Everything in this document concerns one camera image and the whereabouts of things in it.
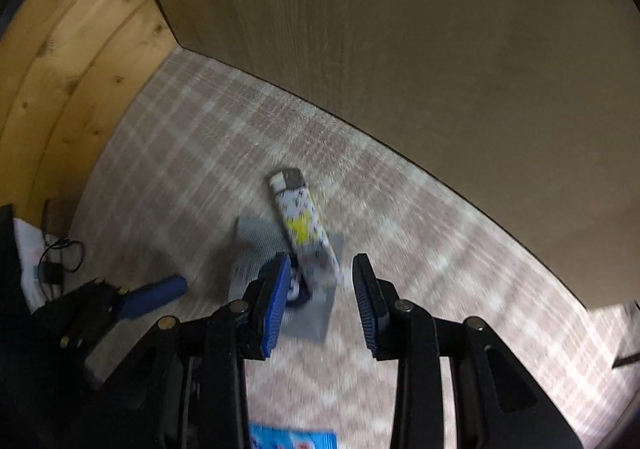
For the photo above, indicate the beige cabinet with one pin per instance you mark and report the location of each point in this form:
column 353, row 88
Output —
column 400, row 79

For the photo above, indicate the white patterned tube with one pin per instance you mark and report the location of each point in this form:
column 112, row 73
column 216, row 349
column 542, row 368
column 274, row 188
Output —
column 305, row 234

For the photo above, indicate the blue plastic packet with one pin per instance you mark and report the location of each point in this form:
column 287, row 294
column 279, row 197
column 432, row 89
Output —
column 292, row 438

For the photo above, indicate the black power adapter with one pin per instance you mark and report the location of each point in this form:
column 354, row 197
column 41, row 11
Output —
column 50, row 273

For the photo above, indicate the white power strip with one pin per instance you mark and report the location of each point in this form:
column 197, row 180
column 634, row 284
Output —
column 27, row 254

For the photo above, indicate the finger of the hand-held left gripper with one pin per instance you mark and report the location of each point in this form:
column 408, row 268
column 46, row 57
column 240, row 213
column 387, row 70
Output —
column 150, row 296

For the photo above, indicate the black light stand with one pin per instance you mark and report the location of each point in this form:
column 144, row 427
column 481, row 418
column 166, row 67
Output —
column 627, row 354

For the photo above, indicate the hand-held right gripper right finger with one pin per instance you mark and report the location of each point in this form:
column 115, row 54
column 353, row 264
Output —
column 367, row 309

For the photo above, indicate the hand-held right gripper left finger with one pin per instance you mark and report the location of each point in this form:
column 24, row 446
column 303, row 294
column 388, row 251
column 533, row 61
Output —
column 275, row 309

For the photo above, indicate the wooden plank panel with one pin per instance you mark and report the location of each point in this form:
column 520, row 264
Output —
column 65, row 79

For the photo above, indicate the grey flat pouch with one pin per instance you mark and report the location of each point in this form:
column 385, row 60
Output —
column 260, row 249

